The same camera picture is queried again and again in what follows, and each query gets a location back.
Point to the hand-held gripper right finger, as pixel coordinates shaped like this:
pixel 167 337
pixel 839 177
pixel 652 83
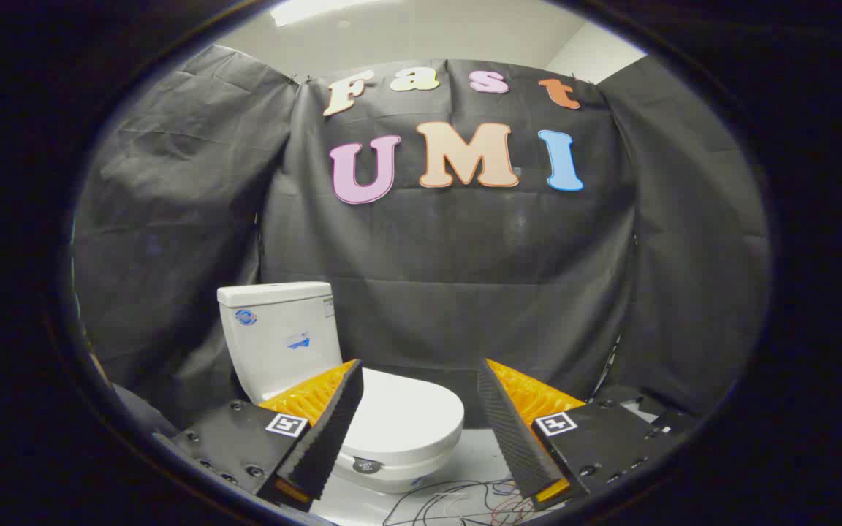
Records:
pixel 512 438

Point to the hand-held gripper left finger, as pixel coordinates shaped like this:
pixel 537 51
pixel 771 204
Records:
pixel 330 427

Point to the white toilet lid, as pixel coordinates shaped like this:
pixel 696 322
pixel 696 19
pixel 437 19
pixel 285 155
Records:
pixel 406 409

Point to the white toilet body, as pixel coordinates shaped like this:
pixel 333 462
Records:
pixel 278 351

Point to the white toilet tank cover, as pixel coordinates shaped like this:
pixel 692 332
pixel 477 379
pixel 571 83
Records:
pixel 271 294

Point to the black backdrop cloth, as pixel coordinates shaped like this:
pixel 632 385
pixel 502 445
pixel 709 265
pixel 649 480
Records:
pixel 465 263

